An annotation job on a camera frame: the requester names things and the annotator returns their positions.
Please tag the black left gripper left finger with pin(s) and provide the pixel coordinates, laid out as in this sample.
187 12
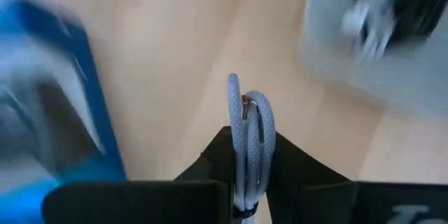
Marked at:
157 199

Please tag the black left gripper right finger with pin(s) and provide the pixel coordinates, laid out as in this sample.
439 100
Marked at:
332 199

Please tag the light grey plastic bin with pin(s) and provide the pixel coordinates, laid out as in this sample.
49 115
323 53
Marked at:
350 77

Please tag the blue retail box with window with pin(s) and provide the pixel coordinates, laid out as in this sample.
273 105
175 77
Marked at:
59 105

